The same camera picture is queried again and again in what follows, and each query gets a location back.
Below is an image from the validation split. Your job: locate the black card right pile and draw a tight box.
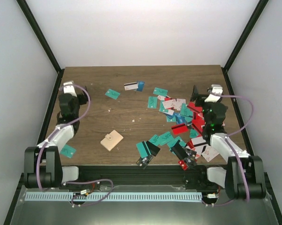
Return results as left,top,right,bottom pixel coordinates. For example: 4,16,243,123
171,144,197,162

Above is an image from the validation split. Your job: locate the white red patterned card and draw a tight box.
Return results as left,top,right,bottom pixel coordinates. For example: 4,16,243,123
201,145,219,162

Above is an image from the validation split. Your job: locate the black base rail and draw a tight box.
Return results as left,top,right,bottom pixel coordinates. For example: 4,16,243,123
77,165,220,191

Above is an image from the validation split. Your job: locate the teal card front left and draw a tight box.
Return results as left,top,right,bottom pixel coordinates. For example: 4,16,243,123
60,145,76,158

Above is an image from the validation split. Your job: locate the beige leather card holder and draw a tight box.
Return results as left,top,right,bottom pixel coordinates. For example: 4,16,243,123
100,130,123,151

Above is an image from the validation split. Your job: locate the red card magnetic stripe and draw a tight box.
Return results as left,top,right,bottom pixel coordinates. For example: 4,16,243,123
171,123,189,135

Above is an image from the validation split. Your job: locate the teal VIP card centre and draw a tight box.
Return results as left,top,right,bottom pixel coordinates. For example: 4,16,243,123
158,131,174,146

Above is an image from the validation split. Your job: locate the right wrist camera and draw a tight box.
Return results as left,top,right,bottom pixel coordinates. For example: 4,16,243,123
204,84,223,103

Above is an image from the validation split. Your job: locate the teal vip card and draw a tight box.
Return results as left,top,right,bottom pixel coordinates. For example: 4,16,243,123
153,87,168,97
158,131,174,146

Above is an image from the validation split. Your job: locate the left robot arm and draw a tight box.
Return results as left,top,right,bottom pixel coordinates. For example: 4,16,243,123
23,81,91,191

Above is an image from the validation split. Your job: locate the light blue slotted strip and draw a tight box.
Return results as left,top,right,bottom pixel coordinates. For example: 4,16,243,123
25,192,202,202

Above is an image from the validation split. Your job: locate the white card magnetic stripe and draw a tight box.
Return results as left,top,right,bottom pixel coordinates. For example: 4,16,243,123
124,82,138,90

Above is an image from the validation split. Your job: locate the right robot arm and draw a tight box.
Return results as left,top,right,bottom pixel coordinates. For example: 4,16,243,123
190,84,267,201

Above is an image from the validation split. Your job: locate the black card front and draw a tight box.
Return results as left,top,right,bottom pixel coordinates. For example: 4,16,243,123
136,155,154,169

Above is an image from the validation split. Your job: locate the blue card top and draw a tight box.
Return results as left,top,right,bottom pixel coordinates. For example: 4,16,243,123
136,81,145,92

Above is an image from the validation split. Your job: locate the teal card far left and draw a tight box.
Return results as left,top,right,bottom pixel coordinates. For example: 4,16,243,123
105,89,120,100

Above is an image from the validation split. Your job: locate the teal card upright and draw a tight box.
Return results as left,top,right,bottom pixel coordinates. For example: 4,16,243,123
147,96,158,109

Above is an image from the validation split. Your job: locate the black striped card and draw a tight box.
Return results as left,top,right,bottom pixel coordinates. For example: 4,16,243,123
146,141,160,157

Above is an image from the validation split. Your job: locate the teal VIP card top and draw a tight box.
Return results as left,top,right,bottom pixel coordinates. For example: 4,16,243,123
153,87,168,97

